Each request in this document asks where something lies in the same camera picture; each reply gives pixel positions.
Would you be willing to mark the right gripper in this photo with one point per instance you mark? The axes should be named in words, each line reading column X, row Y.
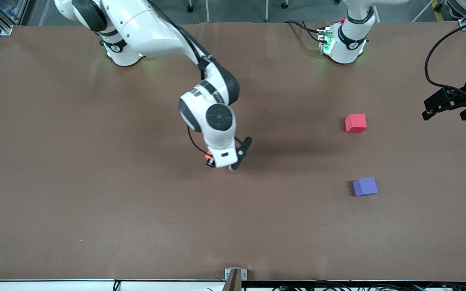
column 212, row 164

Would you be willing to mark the orange foam cube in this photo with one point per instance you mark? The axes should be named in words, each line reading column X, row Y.
column 207, row 155

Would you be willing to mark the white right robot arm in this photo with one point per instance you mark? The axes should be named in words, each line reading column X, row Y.
column 144, row 28

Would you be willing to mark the red foam cube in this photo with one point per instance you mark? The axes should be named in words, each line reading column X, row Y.
column 355, row 123

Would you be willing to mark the purple foam cube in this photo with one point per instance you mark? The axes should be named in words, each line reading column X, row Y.
column 365, row 186

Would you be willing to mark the brown table cover sheet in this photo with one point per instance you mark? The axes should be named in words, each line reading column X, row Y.
column 95, row 202

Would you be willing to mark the black castor wheel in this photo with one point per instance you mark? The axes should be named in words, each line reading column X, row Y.
column 190, row 8
column 284, row 5

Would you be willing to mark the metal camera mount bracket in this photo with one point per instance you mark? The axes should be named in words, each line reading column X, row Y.
column 235, row 277

